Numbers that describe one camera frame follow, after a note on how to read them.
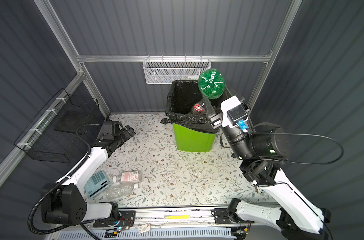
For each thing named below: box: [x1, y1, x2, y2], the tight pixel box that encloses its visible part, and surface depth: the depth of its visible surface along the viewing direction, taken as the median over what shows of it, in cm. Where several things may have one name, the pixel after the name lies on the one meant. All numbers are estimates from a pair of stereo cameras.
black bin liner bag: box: [160, 79, 216, 134], surface depth 79 cm
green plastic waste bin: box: [173, 123, 216, 152], surface depth 86 cm
